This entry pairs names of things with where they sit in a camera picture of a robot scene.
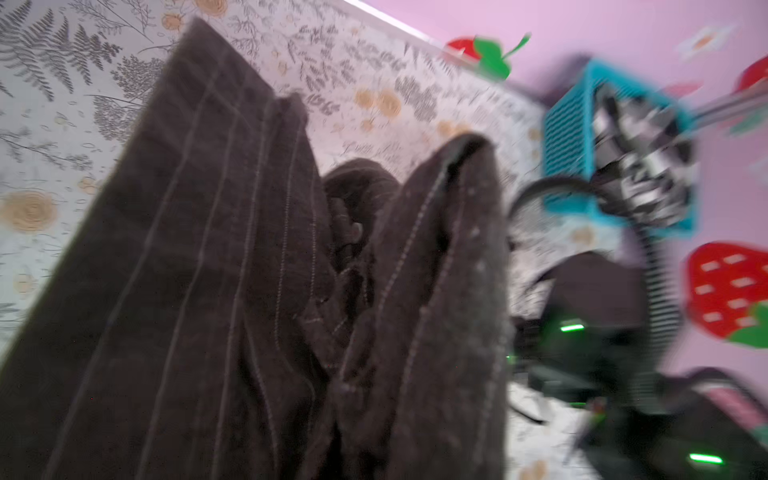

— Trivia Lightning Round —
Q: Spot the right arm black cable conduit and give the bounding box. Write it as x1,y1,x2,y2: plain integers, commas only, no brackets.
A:
506,173,685,415

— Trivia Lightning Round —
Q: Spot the teal plastic basket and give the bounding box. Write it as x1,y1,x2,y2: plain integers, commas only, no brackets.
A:
542,59,699,237

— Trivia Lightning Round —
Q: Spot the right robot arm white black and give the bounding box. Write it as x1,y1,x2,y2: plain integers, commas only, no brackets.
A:
514,252,767,479

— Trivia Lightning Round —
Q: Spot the dark grey pinstriped shirt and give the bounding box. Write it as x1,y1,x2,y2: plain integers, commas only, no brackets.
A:
1,20,510,479

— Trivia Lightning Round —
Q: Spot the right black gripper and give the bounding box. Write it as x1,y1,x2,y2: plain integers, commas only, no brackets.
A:
515,251,648,403

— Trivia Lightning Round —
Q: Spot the black white checkered shirt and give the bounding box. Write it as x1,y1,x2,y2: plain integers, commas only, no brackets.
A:
591,83,698,228

